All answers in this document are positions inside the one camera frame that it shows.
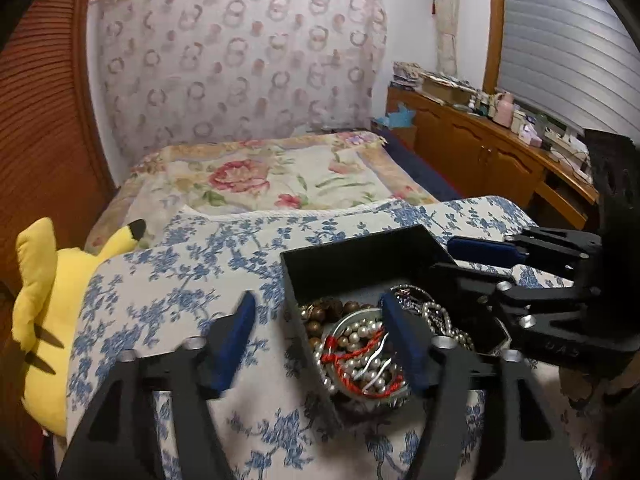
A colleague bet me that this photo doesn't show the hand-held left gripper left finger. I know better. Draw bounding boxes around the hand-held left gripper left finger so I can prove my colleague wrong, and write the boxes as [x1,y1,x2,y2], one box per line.
[57,290,258,480]

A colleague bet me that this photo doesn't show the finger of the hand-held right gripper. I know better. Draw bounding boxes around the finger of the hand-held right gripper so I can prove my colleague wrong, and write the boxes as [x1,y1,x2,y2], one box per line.
[446,227,601,280]
[430,260,591,342]

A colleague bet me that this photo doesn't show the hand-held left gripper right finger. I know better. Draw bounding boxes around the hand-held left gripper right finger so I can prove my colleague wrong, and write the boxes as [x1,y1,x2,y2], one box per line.
[377,291,583,480]

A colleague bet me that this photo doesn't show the silver hairpin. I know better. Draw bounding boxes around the silver hairpin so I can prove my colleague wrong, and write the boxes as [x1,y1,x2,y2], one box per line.
[357,340,401,391]

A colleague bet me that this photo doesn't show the silver bead chain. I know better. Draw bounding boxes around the silver bead chain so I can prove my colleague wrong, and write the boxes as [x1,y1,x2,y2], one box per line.
[422,300,476,352]

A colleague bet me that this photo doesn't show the white pearl necklace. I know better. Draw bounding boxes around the white pearl necklace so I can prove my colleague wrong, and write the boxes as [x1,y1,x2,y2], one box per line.
[315,317,407,401]

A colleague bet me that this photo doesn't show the purple crystal flower brooch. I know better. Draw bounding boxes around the purple crystal flower brooch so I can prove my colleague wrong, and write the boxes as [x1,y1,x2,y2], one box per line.
[390,285,427,312]

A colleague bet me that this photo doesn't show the pile of bead bracelets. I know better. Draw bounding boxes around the pile of bead bracelets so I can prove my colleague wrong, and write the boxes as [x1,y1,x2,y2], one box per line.
[320,307,416,405]

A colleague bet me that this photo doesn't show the red cord bracelet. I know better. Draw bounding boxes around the red cord bracelet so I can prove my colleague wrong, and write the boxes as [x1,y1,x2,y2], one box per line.
[320,327,408,393]

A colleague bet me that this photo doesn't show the brown wooden bead bracelet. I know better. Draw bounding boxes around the brown wooden bead bracelet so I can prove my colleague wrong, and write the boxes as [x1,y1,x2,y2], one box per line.
[299,297,382,357]

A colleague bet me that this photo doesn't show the black cardboard box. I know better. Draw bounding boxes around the black cardboard box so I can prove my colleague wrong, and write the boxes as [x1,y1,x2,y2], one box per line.
[279,225,512,428]

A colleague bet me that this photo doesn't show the blue floral blanket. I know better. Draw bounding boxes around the blue floral blanket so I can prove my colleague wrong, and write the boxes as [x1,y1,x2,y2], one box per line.
[65,195,601,480]

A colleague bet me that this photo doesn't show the dark blue bed sheet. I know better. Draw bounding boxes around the dark blue bed sheet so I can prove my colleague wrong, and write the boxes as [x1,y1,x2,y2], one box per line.
[385,135,462,202]

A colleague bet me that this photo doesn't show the wooden cabinet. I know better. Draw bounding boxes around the wooden cabinet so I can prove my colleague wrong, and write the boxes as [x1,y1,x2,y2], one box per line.
[385,85,601,231]

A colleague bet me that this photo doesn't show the row of small toiletry items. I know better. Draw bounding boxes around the row of small toiletry items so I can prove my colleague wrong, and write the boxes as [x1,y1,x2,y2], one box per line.
[510,105,596,181]

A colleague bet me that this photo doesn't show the pink bottle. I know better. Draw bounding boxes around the pink bottle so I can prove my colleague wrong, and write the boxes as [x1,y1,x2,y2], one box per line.
[492,91,516,127]

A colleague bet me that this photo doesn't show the blue tissue box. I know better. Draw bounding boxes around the blue tissue box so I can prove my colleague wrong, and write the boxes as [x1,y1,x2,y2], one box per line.
[375,102,417,132]

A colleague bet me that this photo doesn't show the pink floral quilt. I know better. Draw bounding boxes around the pink floral quilt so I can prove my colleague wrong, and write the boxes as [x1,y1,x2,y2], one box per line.
[85,130,441,256]

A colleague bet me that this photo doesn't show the stack of papers and boxes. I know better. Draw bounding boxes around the stack of papers and boxes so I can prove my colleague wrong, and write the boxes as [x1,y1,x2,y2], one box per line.
[392,60,476,107]

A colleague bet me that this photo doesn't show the yellow plush toy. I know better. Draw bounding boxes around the yellow plush toy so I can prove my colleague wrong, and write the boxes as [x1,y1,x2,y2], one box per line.
[11,217,148,438]

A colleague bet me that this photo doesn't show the white window blind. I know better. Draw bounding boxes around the white window blind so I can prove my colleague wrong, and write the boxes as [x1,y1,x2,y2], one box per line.
[495,0,640,138]

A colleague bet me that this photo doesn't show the white lace curtain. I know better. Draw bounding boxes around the white lace curtain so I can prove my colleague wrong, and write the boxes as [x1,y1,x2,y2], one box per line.
[430,0,462,77]

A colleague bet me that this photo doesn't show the wooden louvred wardrobe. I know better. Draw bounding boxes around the wooden louvred wardrobe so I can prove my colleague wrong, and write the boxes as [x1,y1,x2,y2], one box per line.
[0,0,121,461]

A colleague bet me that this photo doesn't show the wooden window frame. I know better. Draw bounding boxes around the wooden window frame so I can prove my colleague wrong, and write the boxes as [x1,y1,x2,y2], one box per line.
[482,0,507,95]

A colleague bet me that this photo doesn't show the ring patterned sheer cover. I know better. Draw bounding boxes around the ring patterned sheer cover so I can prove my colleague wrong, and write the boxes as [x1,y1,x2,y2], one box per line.
[92,0,391,161]

